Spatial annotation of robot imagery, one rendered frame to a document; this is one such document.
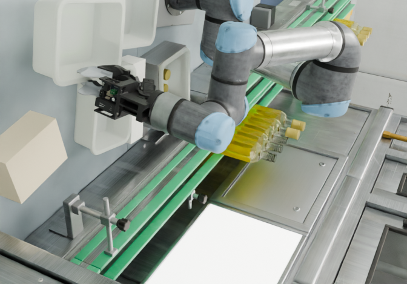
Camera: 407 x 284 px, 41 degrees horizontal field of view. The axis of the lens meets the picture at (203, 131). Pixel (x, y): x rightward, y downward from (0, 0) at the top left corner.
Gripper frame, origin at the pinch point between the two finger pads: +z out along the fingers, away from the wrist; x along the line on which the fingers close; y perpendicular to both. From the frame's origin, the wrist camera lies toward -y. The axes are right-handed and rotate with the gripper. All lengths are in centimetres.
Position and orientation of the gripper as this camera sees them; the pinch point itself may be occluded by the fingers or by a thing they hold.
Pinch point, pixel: (84, 74)
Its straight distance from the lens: 118.5
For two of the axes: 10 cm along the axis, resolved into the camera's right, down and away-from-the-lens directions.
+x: -2.2, 9.0, 3.8
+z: -8.7, -3.6, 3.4
